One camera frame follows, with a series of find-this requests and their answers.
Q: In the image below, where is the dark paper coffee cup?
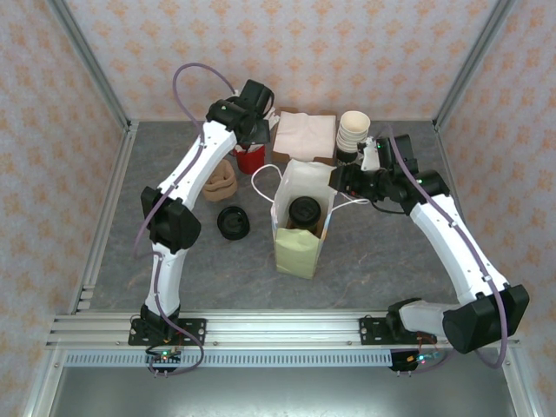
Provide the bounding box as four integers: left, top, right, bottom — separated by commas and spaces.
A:
286, 219, 323, 232

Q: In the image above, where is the aluminium mounting rail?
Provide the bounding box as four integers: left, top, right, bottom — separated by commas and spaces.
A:
47, 310, 521, 349

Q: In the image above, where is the aluminium frame post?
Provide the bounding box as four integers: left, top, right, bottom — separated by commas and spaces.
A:
45, 0, 132, 132
433, 0, 517, 130

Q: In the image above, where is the slotted grey cable duct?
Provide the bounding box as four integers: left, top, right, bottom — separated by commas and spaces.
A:
64, 350, 394, 368

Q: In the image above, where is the red metal bucket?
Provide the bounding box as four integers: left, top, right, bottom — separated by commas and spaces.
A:
234, 142, 267, 175

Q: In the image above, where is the aluminium side rail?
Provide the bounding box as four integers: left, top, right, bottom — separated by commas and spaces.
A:
433, 121, 473, 229
68, 121, 140, 314

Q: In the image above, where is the stack of cream paper cups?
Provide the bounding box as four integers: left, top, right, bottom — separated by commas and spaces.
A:
335, 110, 371, 169

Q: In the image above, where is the brown cardboard napkin box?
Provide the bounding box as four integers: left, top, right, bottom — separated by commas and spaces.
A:
271, 107, 338, 167

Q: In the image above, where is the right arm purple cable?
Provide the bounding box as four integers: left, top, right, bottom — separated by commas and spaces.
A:
384, 125, 509, 375

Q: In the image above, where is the black plastic lid stack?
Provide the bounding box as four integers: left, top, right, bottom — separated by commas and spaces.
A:
216, 204, 252, 240

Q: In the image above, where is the black plastic cup lid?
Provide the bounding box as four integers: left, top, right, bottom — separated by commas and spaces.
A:
288, 195, 323, 227

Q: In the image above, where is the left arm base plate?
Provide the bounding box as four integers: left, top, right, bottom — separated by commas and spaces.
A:
129, 318, 208, 348

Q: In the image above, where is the floral paper gift bag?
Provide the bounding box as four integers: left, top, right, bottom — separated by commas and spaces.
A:
250, 158, 370, 280

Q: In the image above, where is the white paper napkin stack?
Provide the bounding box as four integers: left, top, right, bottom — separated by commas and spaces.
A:
274, 111, 338, 160

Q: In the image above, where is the brown pulp cup carrier stack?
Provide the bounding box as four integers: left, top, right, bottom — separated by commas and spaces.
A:
202, 158, 239, 203

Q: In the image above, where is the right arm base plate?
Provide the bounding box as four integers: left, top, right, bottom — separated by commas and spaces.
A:
359, 316, 394, 347

